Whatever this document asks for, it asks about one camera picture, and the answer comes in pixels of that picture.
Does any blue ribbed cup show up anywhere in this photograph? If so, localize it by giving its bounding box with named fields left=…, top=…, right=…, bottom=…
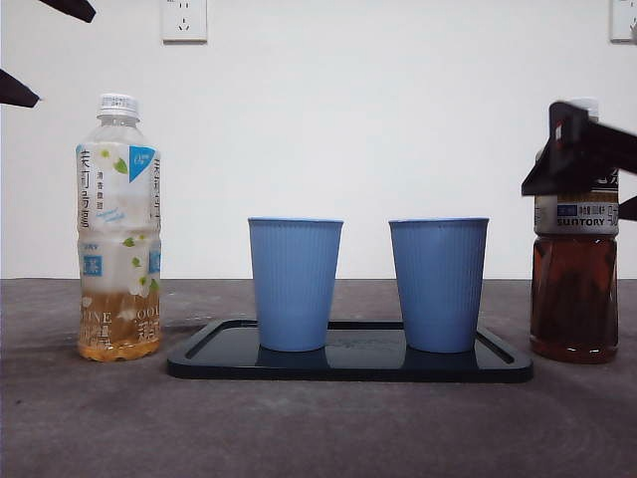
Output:
left=387, top=216, right=491, bottom=355
left=247, top=216, right=345, bottom=353

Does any dark blue rectangular tray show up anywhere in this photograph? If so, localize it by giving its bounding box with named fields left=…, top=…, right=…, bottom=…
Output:
left=165, top=319, right=534, bottom=383

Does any jasmine tea bottle white label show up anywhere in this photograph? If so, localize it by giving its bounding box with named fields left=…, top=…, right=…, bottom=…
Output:
left=75, top=92, right=164, bottom=362

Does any white wall socket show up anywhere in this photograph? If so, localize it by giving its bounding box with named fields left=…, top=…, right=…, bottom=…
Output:
left=161, top=0, right=208, bottom=44
left=609, top=0, right=637, bottom=43

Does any oolong tea bottle dark label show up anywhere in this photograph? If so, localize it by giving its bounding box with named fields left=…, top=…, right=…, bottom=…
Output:
left=529, top=98, right=622, bottom=364

